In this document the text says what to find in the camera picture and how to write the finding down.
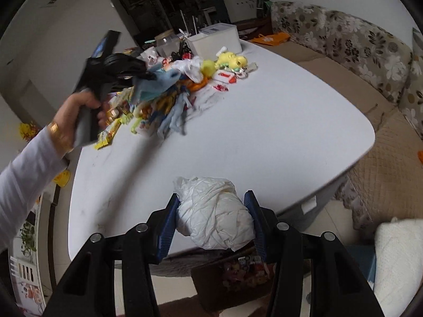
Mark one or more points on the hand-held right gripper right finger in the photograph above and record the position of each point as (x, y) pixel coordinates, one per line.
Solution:
(257, 229)

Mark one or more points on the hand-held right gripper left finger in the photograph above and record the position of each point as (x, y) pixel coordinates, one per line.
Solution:
(167, 229)

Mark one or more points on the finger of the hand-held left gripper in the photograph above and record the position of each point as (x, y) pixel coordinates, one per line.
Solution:
(135, 63)
(143, 75)

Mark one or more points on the light blue cloth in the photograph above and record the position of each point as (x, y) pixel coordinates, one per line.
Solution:
(155, 86)

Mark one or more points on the pile of colourful snack wrappers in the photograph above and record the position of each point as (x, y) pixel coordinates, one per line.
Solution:
(152, 107)

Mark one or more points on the brown cardboard box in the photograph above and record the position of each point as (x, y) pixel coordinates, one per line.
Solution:
(208, 284)

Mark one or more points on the person's left forearm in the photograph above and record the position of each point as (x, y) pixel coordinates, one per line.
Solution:
(23, 185)

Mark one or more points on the person's left hand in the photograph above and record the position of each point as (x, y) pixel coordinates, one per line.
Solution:
(71, 115)

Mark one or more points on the clear plastic jar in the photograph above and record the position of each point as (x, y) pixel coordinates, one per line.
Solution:
(167, 44)

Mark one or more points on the cartoon print wrapper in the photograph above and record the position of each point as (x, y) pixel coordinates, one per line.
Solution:
(244, 270)

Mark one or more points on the white thin plastic bag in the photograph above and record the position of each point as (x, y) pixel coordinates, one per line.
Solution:
(188, 67)

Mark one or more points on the grey blue plastic bag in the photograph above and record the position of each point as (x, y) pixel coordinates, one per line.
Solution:
(175, 119)

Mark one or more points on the orange plastic wrapper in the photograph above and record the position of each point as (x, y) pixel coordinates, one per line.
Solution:
(198, 86)

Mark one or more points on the dark wooden cabinet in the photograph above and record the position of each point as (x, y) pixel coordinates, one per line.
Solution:
(148, 6)

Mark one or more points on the yellow round ball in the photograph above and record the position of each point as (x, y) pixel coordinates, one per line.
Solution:
(208, 67)

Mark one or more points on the white red print plastic bag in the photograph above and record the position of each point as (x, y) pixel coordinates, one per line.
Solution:
(205, 100)

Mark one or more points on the white storage box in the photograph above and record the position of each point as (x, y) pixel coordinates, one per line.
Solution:
(214, 42)

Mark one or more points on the ceiling vent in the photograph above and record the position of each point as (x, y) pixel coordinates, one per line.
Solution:
(49, 3)

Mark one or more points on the red white flat packet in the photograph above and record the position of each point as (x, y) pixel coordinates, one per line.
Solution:
(228, 77)

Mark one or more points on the yellow plush toy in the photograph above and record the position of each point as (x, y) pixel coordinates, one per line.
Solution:
(233, 60)

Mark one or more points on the yellow flowers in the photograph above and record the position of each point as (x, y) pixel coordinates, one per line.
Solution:
(27, 131)

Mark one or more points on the small white toy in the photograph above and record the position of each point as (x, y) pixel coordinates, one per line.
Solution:
(243, 72)

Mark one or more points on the blue grey plastic bin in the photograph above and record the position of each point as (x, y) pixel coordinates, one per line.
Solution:
(362, 264)

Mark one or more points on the white printed carton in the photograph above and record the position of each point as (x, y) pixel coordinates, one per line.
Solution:
(240, 6)

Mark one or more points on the dark low wooden bench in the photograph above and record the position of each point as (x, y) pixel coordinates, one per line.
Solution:
(254, 26)

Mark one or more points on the orange cloth bag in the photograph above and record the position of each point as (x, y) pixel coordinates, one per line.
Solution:
(271, 38)

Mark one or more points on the green bag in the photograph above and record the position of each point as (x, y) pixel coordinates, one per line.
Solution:
(264, 6)

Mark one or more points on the green potted plant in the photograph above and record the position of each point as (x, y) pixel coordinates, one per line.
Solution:
(28, 239)

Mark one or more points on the beige quilted sofa cover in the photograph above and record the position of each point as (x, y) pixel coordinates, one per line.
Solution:
(383, 168)

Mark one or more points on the white cloth bottom right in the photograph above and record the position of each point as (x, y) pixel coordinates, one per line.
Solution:
(400, 264)

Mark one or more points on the white shelf unit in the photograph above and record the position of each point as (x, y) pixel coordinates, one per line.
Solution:
(28, 280)

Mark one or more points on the floral pillow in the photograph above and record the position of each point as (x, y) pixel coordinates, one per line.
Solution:
(413, 95)

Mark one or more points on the floral sofa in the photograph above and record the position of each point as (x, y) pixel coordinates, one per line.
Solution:
(357, 43)

